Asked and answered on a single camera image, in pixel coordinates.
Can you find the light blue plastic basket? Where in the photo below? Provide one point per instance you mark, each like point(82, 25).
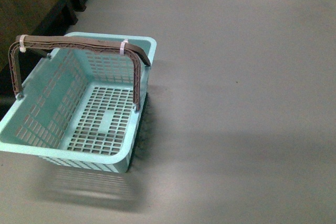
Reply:
point(77, 107)

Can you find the brown plastic basket handle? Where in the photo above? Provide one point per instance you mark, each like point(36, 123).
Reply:
point(135, 53)

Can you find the white zip tie right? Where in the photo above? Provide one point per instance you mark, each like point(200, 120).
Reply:
point(122, 46)

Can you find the white zip tie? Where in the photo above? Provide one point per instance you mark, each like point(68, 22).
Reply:
point(122, 46)
point(22, 47)

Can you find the white zip tie left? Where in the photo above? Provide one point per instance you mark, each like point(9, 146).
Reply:
point(22, 47)

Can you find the dark wooden furniture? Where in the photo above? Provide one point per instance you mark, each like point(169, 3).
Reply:
point(33, 17)

